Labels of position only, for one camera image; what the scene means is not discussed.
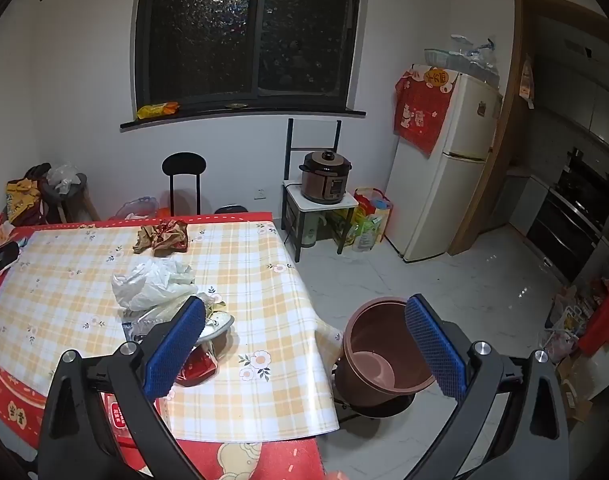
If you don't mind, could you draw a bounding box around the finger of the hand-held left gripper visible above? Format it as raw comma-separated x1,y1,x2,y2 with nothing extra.
0,241,21,306

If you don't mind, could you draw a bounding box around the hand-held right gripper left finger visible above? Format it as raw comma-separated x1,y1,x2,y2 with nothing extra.
37,296,208,480

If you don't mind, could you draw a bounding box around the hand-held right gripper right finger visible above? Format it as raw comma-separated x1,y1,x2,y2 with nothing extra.
405,294,573,480

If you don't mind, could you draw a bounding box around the clear plastic container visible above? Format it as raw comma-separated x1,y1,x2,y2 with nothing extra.
122,306,184,346

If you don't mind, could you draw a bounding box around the white plastic bag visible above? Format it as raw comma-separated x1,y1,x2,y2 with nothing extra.
111,257,198,313

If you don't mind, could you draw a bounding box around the brown plastic bin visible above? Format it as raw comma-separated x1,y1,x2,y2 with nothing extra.
337,297,438,407

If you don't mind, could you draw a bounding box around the brown wrapper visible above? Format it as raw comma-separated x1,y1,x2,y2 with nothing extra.
133,219,189,257

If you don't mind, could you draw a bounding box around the yellow printed bag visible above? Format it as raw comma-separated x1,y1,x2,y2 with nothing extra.
4,179,42,226

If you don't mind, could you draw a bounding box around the cluttered chair with bags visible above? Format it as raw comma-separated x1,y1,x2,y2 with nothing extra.
39,172,100,223

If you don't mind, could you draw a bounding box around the yellow checkered tablecloth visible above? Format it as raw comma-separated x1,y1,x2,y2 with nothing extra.
0,212,343,443

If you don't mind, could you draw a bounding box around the crumpled clear plastic bag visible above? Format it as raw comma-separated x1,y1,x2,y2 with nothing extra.
47,162,80,193

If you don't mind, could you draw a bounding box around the pile of white plastic bags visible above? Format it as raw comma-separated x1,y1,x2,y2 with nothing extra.
542,285,593,361

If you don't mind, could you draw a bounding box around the colourful shopping bag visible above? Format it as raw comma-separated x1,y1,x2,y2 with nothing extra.
352,187,394,253

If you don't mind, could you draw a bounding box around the clear bag with blue print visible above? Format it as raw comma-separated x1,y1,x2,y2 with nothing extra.
115,196,160,221

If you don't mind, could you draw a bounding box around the table with checked tablecloth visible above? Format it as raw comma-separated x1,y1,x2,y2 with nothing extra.
0,210,330,480

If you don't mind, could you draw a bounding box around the flattened cardboard box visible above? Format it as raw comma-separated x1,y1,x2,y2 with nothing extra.
557,350,608,426

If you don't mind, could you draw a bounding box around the green carton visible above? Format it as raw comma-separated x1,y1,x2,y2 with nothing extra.
329,208,358,241

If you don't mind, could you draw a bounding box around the cream refrigerator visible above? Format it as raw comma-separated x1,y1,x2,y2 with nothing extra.
385,64,505,263

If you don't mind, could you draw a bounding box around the red hanging cloth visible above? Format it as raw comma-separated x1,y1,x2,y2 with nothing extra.
577,270,609,356

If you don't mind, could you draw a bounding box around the green kettle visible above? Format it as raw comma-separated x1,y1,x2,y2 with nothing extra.
300,212,328,248

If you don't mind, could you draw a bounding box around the white kitchen cabinet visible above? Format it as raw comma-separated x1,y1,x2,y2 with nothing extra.
507,172,550,236

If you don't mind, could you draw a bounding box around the black rack with white top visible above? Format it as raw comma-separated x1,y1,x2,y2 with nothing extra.
280,117,360,263

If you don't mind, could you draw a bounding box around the black round-back chair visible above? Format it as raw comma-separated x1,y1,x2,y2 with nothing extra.
162,152,208,217

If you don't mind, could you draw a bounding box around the black built-in oven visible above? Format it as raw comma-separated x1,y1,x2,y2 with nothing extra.
527,147,609,283

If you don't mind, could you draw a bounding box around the brown pressure cooker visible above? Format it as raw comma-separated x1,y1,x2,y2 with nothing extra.
298,150,354,205

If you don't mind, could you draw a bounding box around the yellow snack packet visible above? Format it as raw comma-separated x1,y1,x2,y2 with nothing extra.
136,101,181,121

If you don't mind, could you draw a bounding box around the red printed cloth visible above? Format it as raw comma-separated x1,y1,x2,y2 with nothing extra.
393,64,460,157

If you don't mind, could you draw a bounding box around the black window sill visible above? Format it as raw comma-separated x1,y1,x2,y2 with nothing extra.
119,107,368,133

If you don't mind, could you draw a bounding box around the hanging orange packet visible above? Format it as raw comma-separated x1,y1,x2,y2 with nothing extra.
519,55,535,110

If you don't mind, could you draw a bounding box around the clear plastic bag bundle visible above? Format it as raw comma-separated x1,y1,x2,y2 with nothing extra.
452,34,501,87

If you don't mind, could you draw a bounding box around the clear plastic basin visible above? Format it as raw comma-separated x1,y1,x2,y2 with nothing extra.
423,48,468,70

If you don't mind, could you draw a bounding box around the dark window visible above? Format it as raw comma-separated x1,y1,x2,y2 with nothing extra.
134,0,365,118

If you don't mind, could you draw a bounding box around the wooden door frame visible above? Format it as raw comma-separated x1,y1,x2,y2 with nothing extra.
447,0,609,256

